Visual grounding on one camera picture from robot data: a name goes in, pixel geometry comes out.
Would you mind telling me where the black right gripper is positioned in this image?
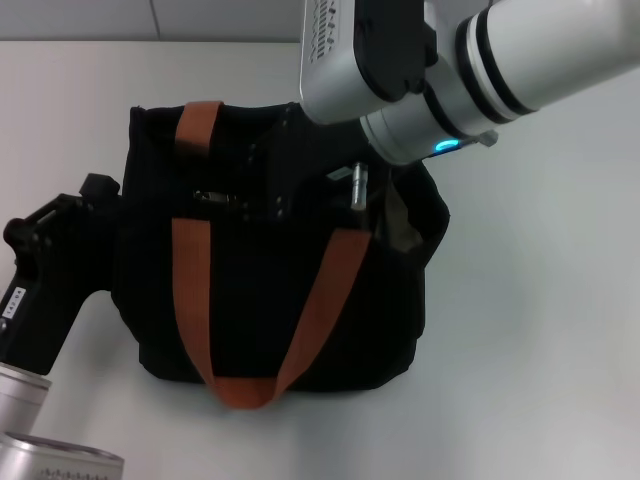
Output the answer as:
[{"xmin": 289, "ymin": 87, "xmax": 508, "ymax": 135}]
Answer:
[{"xmin": 234, "ymin": 102, "xmax": 397, "ymax": 226}]

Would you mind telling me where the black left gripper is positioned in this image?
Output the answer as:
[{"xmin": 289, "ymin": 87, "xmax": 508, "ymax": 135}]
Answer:
[{"xmin": 0, "ymin": 172, "xmax": 122, "ymax": 377}]

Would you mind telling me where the silver metal zipper pull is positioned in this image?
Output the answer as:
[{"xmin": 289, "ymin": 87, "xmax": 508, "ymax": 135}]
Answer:
[{"xmin": 193, "ymin": 189, "xmax": 237, "ymax": 206}]

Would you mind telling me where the black fabric food bag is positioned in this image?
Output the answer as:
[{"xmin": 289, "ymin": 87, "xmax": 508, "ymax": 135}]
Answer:
[{"xmin": 110, "ymin": 99, "xmax": 454, "ymax": 411}]

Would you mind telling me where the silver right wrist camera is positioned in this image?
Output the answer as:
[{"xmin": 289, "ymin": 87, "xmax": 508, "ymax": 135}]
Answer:
[{"xmin": 298, "ymin": 0, "xmax": 441, "ymax": 126}]

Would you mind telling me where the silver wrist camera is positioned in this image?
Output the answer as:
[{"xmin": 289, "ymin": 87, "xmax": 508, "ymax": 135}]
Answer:
[
  {"xmin": 298, "ymin": 0, "xmax": 441, "ymax": 126},
  {"xmin": 0, "ymin": 433, "xmax": 125, "ymax": 480}
]

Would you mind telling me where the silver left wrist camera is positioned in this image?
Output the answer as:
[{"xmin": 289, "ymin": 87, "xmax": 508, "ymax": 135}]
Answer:
[{"xmin": 0, "ymin": 433, "xmax": 125, "ymax": 480}]

